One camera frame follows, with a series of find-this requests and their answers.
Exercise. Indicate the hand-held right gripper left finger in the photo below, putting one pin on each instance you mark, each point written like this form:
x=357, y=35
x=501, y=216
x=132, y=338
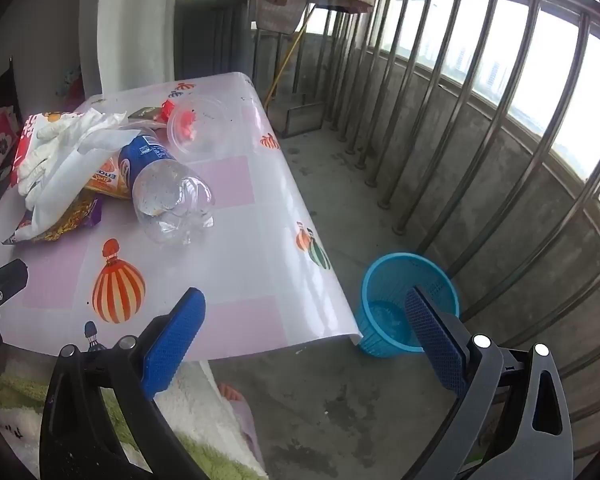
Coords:
x=175, y=340

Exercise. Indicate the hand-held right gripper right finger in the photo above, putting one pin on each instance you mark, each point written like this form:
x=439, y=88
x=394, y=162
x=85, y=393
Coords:
x=432, y=340

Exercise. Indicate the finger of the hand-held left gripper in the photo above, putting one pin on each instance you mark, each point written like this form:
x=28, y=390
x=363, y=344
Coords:
x=7, y=282

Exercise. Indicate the blue plastic basket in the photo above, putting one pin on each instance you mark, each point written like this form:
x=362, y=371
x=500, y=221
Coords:
x=385, y=280

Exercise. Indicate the purple yellow noodle packet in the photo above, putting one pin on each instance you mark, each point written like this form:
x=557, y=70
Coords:
x=75, y=215

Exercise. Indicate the red and white snack packet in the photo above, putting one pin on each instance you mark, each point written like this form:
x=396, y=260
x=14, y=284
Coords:
x=24, y=145

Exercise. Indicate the clear bottle with blue label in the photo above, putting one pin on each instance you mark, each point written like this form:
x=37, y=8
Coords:
x=170, y=195

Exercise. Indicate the person's slippered foot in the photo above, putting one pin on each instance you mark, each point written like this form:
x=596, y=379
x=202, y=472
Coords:
x=230, y=392

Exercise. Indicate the printed pink white tablecloth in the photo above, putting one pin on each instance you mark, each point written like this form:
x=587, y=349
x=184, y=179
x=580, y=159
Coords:
x=240, y=240

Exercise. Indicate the orange yellow noodle packet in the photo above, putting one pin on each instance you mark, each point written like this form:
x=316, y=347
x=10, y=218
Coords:
x=105, y=180

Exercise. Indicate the clear plastic cup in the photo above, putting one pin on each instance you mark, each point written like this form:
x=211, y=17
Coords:
x=210, y=125

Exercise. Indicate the small red wrapper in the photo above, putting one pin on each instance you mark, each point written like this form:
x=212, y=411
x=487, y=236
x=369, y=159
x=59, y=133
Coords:
x=168, y=108

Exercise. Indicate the metal dustpan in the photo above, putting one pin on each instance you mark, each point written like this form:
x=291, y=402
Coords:
x=305, y=117

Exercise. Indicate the yellow broom stick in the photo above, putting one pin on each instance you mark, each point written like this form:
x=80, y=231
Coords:
x=285, y=62

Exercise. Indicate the dark grey cabinet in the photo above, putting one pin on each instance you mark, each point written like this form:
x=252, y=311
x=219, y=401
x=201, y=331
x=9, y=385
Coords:
x=205, y=35

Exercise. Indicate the grey hanging cloth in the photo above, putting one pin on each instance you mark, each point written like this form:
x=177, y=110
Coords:
x=280, y=15

